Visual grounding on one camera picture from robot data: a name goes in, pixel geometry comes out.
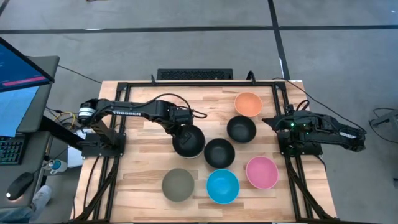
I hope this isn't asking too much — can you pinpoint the olive grey bowl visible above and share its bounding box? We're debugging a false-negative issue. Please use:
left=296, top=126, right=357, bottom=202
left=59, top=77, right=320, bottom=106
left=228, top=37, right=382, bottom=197
left=161, top=168, right=195, bottom=203

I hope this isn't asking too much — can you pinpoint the yellow cable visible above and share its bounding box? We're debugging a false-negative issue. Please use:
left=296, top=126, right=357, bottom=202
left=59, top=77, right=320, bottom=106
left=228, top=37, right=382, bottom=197
left=53, top=111, right=77, bottom=130

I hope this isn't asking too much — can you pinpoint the pink bowl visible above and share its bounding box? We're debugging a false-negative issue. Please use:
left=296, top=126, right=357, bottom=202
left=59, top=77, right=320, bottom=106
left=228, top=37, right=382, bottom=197
left=245, top=156, right=280, bottom=190

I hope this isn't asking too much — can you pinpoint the blue bowl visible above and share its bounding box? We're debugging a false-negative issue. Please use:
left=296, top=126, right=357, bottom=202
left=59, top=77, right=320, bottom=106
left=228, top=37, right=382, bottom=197
left=206, top=169, right=241, bottom=205

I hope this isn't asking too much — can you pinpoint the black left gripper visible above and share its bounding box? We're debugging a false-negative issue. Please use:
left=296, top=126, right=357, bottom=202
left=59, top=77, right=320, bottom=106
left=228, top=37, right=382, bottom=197
left=167, top=116, right=194, bottom=145

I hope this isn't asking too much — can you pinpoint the orange bowl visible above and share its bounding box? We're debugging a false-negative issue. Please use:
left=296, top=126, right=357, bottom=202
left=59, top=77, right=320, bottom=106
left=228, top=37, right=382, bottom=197
left=234, top=91, right=264, bottom=118

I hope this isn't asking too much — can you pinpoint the grey computer desk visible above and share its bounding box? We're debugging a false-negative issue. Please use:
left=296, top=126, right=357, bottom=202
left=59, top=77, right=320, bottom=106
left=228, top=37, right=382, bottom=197
left=0, top=55, right=60, bottom=209

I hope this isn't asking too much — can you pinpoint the black aluminium table frame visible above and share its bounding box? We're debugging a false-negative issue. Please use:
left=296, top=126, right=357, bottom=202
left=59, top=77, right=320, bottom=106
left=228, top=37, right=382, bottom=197
left=70, top=80, right=338, bottom=224

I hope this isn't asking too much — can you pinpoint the light blue monitor screen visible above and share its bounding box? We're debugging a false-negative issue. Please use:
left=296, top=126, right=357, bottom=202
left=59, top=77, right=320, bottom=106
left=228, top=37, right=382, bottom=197
left=0, top=86, right=40, bottom=138

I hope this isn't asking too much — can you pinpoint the black floor cable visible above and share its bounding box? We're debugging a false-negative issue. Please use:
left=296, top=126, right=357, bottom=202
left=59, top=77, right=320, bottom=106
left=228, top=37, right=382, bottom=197
left=272, top=77, right=368, bottom=134
left=57, top=64, right=103, bottom=85
left=369, top=106, right=398, bottom=144

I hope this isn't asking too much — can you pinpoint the white bottle with blue cap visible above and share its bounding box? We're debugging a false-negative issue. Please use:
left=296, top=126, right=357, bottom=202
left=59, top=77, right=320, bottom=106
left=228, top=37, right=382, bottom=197
left=49, top=158, right=68, bottom=175

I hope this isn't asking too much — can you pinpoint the person's shoe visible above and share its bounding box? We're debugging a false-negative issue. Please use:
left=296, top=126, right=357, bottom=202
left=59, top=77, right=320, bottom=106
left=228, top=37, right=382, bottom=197
left=30, top=185, right=53, bottom=214

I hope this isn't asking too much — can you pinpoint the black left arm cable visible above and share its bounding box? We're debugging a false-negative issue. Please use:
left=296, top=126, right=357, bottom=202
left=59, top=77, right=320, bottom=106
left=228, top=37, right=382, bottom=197
left=133, top=92, right=208, bottom=119

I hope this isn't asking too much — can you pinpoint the black keyboard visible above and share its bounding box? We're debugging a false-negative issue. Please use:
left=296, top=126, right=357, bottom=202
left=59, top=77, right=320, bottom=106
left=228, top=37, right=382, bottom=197
left=0, top=135, right=25, bottom=166

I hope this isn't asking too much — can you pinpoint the dark blue monitor screen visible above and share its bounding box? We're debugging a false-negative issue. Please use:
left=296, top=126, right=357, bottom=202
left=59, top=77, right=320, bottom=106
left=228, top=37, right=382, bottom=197
left=0, top=37, right=55, bottom=93

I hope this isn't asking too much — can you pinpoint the person's leg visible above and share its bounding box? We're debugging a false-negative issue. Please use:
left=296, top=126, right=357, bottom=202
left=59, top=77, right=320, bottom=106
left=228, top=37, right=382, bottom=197
left=0, top=205, right=35, bottom=224

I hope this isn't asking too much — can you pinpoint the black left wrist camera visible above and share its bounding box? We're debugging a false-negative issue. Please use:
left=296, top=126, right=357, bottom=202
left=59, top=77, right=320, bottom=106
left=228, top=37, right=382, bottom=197
left=177, top=107, right=194, bottom=124

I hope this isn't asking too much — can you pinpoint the black desk support beam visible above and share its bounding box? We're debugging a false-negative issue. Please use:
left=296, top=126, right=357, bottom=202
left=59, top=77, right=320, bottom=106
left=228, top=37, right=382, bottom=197
left=40, top=115, right=85, bottom=149

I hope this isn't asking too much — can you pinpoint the black computer mouse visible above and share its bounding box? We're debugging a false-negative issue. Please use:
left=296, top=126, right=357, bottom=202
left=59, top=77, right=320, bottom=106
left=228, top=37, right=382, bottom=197
left=6, top=172, right=34, bottom=202

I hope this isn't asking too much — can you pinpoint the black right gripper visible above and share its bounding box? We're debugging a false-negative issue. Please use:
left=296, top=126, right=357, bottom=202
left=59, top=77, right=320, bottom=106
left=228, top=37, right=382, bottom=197
left=262, top=112, right=296, bottom=133

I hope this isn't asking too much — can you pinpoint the black bowl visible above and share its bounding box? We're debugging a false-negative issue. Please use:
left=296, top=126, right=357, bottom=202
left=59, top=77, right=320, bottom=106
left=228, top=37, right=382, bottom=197
left=172, top=124, right=206, bottom=159
left=226, top=115, right=257, bottom=144
left=203, top=138, right=236, bottom=169

